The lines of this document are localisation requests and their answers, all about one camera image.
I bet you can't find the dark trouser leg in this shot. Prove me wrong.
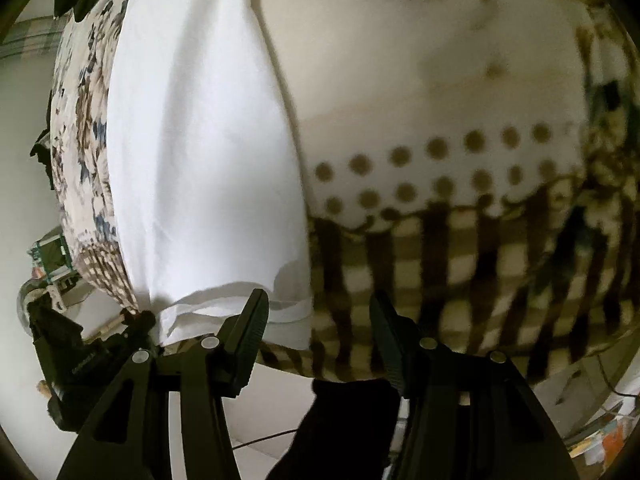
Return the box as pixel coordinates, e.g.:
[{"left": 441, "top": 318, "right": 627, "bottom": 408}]
[{"left": 264, "top": 377, "right": 402, "bottom": 480}]

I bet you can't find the white garment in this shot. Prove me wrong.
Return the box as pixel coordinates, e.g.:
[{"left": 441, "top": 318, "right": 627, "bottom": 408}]
[{"left": 106, "top": 0, "right": 316, "bottom": 352}]

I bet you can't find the plaid dotted fleece blanket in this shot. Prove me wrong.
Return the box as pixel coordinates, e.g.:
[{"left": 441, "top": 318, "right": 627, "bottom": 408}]
[{"left": 249, "top": 0, "right": 640, "bottom": 383}]

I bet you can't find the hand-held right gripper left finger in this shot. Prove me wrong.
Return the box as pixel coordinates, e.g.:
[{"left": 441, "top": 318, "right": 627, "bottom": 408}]
[{"left": 56, "top": 288, "right": 271, "bottom": 480}]

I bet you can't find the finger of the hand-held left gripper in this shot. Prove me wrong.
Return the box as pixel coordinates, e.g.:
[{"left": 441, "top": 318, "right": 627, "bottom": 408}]
[{"left": 120, "top": 310, "right": 159, "bottom": 356}]

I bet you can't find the green box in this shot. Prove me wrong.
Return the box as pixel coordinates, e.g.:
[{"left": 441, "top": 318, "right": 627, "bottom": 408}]
[{"left": 29, "top": 227, "right": 77, "bottom": 282}]

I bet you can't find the pile of colourful papers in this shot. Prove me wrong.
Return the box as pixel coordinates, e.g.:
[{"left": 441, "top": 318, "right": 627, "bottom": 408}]
[{"left": 564, "top": 385, "right": 638, "bottom": 467}]

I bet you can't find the floral printed bed sheet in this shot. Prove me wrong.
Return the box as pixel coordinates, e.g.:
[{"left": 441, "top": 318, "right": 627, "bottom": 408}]
[{"left": 47, "top": 0, "right": 142, "bottom": 312}]

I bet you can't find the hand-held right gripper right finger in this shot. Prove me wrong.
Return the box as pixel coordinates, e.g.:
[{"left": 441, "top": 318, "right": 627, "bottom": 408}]
[{"left": 369, "top": 291, "right": 582, "bottom": 480}]

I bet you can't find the black cable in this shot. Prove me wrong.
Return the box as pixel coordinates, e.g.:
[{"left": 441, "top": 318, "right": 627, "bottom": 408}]
[{"left": 232, "top": 429, "right": 302, "bottom": 452}]

